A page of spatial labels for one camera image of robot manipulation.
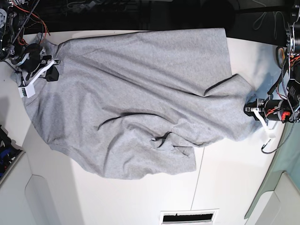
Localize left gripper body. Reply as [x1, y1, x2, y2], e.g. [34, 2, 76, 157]
[244, 98, 295, 128]

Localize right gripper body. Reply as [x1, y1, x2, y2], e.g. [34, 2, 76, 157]
[14, 43, 60, 86]

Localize grey t-shirt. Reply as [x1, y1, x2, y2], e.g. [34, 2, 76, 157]
[22, 29, 260, 180]

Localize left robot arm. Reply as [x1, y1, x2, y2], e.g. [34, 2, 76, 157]
[244, 0, 300, 126]

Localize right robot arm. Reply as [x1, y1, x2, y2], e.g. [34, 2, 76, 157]
[0, 0, 60, 87]

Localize green plastic bin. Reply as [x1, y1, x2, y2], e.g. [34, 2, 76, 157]
[245, 124, 300, 225]

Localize white plastic bin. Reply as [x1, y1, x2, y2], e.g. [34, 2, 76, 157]
[0, 153, 52, 225]

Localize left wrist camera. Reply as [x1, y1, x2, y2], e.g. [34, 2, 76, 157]
[264, 128, 276, 139]

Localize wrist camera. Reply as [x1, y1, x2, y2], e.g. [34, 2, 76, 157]
[264, 128, 276, 139]
[18, 85, 36, 98]

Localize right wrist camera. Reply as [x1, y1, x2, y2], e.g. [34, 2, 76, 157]
[18, 85, 36, 98]

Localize braided camera cable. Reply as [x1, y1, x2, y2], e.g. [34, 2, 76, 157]
[260, 53, 300, 155]

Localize orange handled scissors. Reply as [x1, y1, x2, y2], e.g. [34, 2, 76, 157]
[275, 46, 285, 68]

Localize blue and black cable bundle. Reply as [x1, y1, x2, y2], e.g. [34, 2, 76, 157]
[0, 125, 23, 179]

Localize black cable on floor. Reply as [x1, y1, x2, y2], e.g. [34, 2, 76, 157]
[253, 9, 291, 40]

